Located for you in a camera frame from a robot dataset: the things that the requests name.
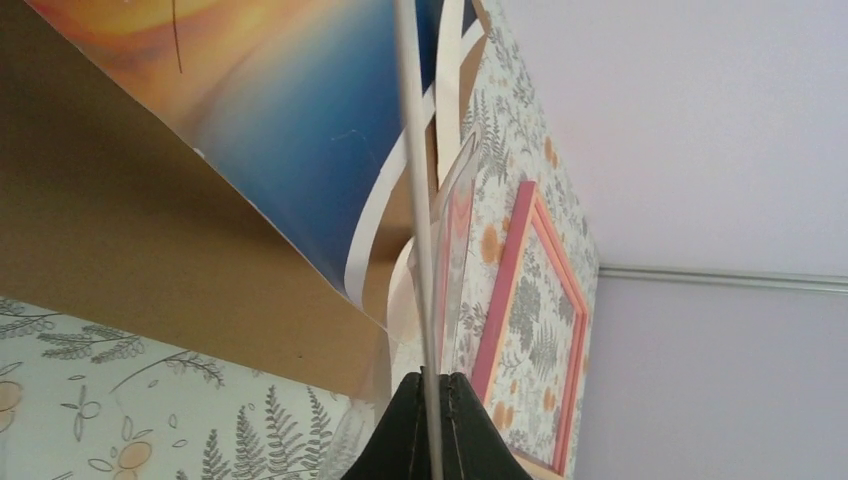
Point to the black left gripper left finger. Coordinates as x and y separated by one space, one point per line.
399 447

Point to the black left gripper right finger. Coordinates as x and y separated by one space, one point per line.
472 447

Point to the pink wooden picture frame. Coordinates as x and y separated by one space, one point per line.
530 361

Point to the sunset photo print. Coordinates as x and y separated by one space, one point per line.
294 103

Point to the white paper mat border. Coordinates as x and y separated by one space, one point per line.
419 107

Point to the clear plastic sheet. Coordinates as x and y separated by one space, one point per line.
450 225

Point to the floral patterned table mat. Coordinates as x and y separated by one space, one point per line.
84 400

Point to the brown cardboard backing board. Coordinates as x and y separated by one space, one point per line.
108 215

